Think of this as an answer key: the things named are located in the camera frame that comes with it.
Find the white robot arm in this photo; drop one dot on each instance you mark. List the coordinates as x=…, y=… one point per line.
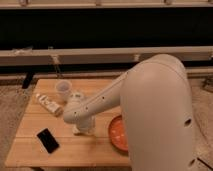
x=156, y=103

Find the orange bowl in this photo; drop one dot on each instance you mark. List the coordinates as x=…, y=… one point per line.
x=116, y=134

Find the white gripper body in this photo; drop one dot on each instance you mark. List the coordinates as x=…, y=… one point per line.
x=87, y=125

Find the grey metal rail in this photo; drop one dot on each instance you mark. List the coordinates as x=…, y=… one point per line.
x=27, y=57

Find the black smartphone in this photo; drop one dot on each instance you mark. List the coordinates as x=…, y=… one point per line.
x=48, y=140

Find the white tube bottle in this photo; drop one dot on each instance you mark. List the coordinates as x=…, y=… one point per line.
x=51, y=106

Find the clear plastic cup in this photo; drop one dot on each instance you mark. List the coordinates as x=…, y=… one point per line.
x=63, y=89

